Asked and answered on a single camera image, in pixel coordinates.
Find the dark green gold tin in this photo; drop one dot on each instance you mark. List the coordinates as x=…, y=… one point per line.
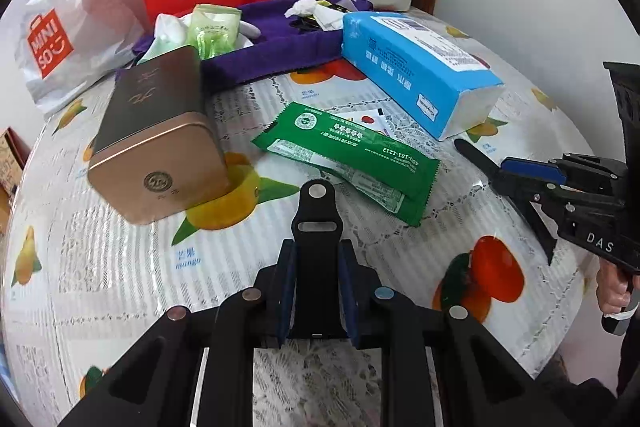
x=150, y=117

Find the brown cardboard box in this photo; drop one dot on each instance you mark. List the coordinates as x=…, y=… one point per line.
x=10, y=167

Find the small white printed card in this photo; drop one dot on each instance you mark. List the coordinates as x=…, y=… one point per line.
x=367, y=117

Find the purple towel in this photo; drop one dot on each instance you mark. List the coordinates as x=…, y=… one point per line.
x=270, y=52

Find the dark clothing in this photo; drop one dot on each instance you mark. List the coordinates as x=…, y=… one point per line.
x=585, y=392

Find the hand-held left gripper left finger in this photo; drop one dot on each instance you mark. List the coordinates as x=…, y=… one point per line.
x=285, y=297

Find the white plastic shopping bag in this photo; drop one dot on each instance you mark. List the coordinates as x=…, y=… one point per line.
x=90, y=32

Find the blue tissue pack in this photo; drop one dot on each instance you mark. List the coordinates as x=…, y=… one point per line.
x=400, y=57

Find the person's right hand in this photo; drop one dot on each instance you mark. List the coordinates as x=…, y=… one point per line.
x=612, y=294

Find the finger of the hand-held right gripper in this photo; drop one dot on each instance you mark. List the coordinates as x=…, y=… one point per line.
x=520, y=191
x=530, y=169

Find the light green packet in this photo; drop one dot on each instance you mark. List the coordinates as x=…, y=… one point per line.
x=215, y=27

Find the green microfibre cloth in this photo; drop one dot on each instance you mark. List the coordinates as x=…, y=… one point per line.
x=167, y=46

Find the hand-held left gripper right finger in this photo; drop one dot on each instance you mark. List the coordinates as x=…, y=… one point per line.
x=350, y=302

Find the green foil packet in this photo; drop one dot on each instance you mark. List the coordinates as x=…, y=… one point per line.
x=330, y=132
x=380, y=192

